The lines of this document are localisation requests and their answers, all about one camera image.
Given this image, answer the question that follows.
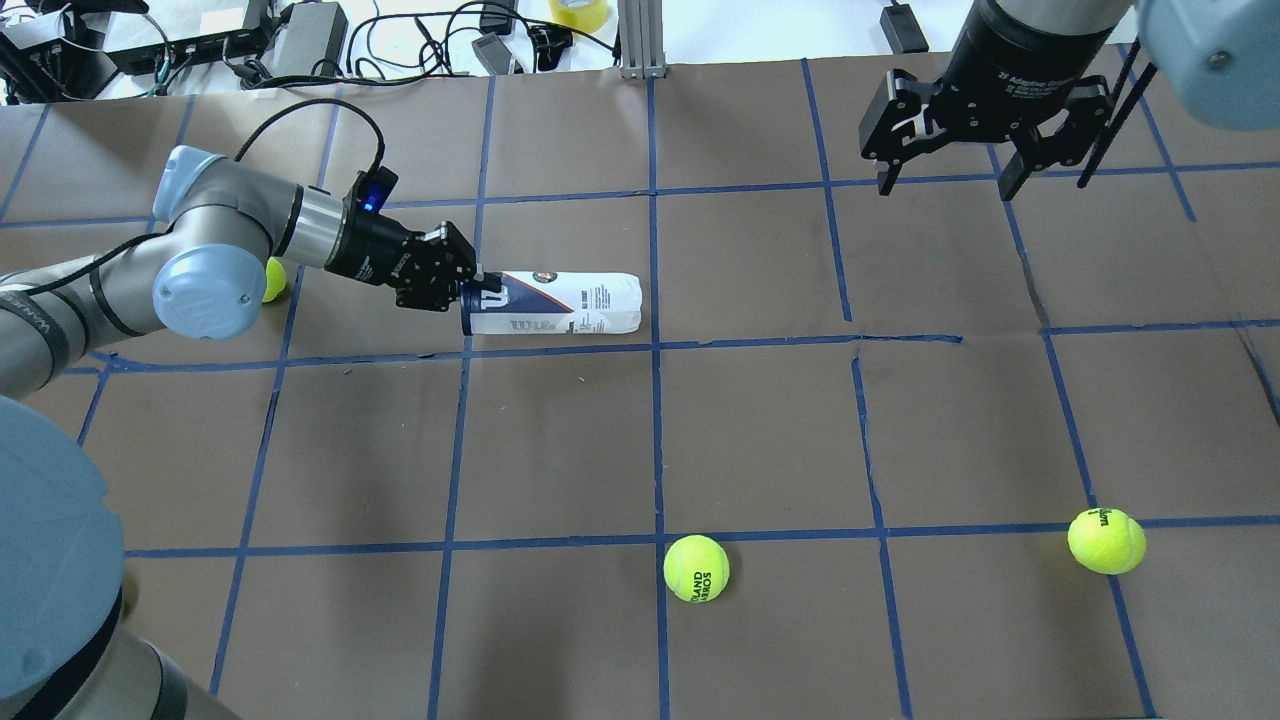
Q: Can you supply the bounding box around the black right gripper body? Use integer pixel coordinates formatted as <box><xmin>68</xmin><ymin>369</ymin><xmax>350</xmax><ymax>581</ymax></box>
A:
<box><xmin>859</xmin><ymin>1</ymin><xmax>1117</xmax><ymax>170</ymax></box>

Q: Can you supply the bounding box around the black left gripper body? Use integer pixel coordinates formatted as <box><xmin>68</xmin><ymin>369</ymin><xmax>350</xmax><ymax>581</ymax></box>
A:
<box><xmin>325</xmin><ymin>191</ymin><xmax>481</xmax><ymax>313</ymax></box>

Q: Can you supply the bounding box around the white tennis ball can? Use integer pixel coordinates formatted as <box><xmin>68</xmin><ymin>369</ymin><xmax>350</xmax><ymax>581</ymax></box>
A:
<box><xmin>460</xmin><ymin>272</ymin><xmax>644</xmax><ymax>336</ymax></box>

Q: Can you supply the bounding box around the tennis ball near left arm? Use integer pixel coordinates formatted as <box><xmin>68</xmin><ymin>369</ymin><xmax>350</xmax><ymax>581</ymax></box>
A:
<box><xmin>261</xmin><ymin>258</ymin><xmax>288</xmax><ymax>304</ymax></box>

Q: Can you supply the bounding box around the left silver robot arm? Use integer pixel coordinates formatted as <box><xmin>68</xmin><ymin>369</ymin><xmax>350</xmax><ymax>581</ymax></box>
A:
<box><xmin>1</xmin><ymin>145</ymin><xmax>500</xmax><ymax>398</ymax></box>

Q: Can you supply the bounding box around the tennis ball with black lettering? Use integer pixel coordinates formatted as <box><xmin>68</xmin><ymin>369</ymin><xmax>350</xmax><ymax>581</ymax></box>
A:
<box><xmin>663</xmin><ymin>536</ymin><xmax>731</xmax><ymax>603</ymax></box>

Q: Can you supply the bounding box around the yellow tennis ball Wilson print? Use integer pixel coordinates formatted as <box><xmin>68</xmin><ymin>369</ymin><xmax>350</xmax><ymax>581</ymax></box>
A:
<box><xmin>1068</xmin><ymin>507</ymin><xmax>1148</xmax><ymax>577</ymax></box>

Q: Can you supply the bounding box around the black power adapter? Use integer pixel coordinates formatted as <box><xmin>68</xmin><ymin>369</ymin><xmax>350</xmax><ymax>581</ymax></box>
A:
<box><xmin>879</xmin><ymin>1</ymin><xmax>931</xmax><ymax>55</ymax></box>

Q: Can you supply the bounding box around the brown paper table cover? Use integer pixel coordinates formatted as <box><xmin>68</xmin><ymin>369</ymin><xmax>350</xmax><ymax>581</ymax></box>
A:
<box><xmin>29</xmin><ymin>58</ymin><xmax>1277</xmax><ymax>719</ymax></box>

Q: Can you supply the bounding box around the yellow tape roll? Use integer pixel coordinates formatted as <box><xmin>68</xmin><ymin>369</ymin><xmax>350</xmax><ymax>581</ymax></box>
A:
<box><xmin>548</xmin><ymin>0</ymin><xmax>609</xmax><ymax>33</ymax></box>

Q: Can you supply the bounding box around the black power strip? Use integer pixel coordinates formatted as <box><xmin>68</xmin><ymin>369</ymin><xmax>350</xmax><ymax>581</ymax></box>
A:
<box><xmin>102</xmin><ymin>22</ymin><xmax>271</xmax><ymax>76</ymax></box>

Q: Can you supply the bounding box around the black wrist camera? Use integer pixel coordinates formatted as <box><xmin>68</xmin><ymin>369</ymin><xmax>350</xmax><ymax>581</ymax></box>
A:
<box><xmin>349</xmin><ymin>167</ymin><xmax>399</xmax><ymax>214</ymax></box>

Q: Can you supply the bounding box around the aluminium frame post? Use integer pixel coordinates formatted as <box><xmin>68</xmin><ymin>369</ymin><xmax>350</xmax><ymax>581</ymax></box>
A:
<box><xmin>617</xmin><ymin>0</ymin><xmax>668</xmax><ymax>79</ymax></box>

